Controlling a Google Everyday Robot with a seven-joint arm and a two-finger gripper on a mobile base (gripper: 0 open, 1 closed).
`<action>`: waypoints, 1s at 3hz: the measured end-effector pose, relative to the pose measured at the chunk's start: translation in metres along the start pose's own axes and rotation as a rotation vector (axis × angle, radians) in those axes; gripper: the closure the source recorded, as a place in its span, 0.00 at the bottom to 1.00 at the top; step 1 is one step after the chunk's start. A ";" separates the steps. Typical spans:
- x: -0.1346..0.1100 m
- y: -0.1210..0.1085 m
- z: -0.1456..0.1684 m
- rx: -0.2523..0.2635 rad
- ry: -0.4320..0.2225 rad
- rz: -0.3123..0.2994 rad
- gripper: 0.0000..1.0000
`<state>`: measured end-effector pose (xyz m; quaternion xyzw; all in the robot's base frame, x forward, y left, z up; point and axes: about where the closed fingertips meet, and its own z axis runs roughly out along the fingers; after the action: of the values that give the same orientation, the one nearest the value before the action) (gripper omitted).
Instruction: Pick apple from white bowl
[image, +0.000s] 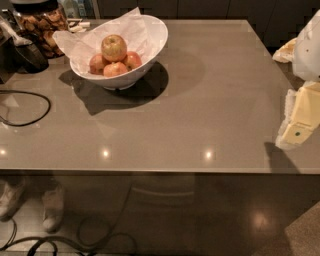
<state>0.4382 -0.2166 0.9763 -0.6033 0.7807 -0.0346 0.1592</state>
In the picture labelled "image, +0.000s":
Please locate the red apple right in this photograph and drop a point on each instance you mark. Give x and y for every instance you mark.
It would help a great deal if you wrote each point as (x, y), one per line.
(132, 60)

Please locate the white shoe right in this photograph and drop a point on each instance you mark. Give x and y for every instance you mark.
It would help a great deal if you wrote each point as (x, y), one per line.
(53, 205)

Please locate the red apple left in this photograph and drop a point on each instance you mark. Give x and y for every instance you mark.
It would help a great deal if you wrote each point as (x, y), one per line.
(97, 64)

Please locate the white paper liner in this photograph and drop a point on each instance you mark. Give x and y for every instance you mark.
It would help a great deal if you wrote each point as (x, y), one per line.
(143, 34)

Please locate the glass jar of cookies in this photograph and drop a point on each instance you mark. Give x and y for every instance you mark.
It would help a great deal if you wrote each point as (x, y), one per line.
(41, 18)

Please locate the red apple front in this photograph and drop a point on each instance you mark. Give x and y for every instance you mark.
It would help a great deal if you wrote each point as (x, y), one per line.
(114, 69)

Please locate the small white items behind bowl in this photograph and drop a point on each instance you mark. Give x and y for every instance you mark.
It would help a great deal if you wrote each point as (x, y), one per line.
(78, 26)

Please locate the red apple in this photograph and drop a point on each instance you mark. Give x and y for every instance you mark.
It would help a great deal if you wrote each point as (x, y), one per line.
(97, 64)
(132, 60)
(114, 69)

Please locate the white shoe left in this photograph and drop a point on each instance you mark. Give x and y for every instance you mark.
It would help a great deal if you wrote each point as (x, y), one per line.
(11, 199)

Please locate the black appliance with white handle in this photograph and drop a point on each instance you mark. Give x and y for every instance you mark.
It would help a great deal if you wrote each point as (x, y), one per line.
(28, 54)

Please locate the yellow-red top apple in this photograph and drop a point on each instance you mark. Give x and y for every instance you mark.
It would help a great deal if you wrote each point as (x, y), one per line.
(113, 48)

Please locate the white shoe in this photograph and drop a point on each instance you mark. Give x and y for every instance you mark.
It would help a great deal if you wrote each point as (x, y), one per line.
(11, 199)
(53, 205)

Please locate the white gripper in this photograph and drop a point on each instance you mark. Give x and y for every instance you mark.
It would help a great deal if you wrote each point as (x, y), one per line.
(308, 53)

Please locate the white bowl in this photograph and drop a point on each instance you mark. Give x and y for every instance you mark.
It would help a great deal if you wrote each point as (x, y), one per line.
(122, 81)

